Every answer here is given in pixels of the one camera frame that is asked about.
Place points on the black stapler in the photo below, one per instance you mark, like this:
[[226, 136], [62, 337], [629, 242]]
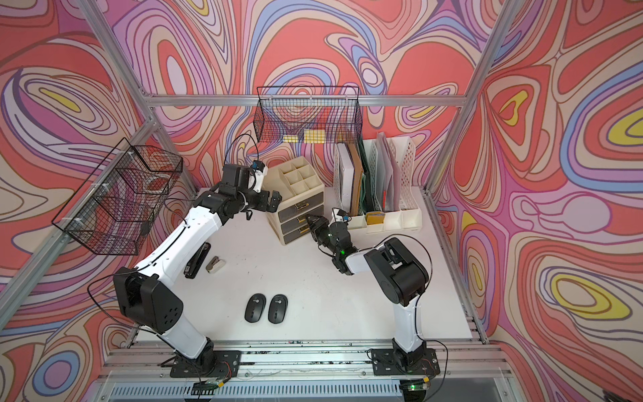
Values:
[[193, 266]]

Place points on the green folder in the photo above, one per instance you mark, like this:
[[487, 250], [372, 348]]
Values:
[[367, 183]]

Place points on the left black wire basket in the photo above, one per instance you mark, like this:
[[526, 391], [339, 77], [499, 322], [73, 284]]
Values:
[[114, 210]]

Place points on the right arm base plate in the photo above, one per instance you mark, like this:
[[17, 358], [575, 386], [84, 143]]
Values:
[[391, 362]]

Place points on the brown cardboard folder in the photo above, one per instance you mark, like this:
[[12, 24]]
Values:
[[357, 178]]

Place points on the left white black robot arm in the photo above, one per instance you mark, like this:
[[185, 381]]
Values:
[[144, 293]]

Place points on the aluminium rail base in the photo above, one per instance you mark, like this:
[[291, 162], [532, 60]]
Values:
[[309, 371]]

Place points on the beige drawer organizer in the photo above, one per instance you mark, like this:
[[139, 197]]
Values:
[[302, 193]]

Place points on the translucent grey folders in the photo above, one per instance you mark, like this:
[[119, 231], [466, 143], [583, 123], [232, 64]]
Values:
[[388, 174]]

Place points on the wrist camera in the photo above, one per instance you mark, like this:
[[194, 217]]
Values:
[[258, 172], [340, 216]]

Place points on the back black wire basket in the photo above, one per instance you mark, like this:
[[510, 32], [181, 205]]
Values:
[[290, 109]]

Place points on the black computer mouse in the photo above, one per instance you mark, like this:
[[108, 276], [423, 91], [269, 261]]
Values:
[[254, 308], [277, 309]]

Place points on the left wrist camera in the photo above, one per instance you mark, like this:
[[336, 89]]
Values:
[[258, 172]]

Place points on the black wire basket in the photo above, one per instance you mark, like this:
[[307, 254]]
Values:
[[114, 210], [290, 109]]

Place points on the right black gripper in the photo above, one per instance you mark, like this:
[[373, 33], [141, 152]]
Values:
[[316, 226]]

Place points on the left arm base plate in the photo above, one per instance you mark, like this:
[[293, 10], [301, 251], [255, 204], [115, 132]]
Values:
[[219, 364]]

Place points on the white file rack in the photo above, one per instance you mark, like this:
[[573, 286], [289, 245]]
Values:
[[409, 216]]

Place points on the yellow sticky notes pad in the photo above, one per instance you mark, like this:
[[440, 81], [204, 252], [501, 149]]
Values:
[[314, 136]]

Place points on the white book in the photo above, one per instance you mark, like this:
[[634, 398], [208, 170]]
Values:
[[346, 171]]

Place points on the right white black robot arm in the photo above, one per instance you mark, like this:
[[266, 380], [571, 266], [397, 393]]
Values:
[[400, 275]]

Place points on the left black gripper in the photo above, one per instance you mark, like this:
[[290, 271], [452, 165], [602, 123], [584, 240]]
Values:
[[262, 204]]

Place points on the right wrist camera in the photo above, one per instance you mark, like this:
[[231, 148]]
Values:
[[340, 216]]

